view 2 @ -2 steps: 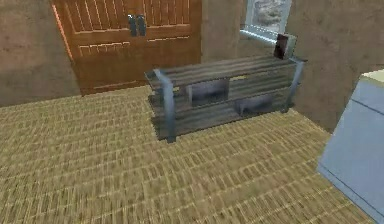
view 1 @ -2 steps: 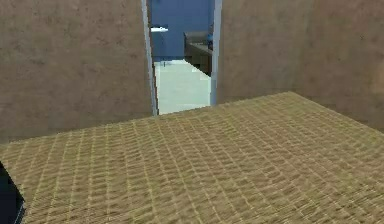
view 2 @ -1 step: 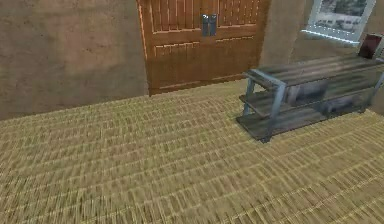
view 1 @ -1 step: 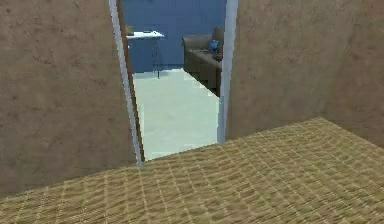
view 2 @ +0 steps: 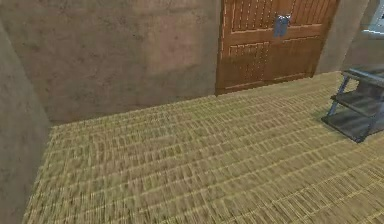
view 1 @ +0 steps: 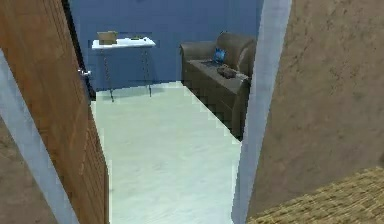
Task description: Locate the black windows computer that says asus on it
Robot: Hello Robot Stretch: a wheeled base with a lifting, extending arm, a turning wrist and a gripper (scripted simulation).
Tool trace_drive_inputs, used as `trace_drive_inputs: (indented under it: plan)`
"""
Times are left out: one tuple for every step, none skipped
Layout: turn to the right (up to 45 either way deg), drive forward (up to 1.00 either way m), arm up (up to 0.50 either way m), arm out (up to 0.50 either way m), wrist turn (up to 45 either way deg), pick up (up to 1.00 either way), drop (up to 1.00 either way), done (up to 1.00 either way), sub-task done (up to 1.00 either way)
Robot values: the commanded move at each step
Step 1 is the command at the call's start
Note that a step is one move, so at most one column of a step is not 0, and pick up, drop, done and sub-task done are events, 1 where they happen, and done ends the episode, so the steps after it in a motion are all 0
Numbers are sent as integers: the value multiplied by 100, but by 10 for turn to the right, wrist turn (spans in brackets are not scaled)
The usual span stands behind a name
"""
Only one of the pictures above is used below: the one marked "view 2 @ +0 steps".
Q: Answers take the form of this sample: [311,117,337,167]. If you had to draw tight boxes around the brown wooden room door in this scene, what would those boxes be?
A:
[214,0,341,96]

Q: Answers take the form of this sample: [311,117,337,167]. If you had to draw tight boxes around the dark grey metal shelf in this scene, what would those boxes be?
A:
[320,67,384,144]

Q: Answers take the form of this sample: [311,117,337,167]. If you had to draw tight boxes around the grey metal door handle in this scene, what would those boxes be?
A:
[273,13,292,38]

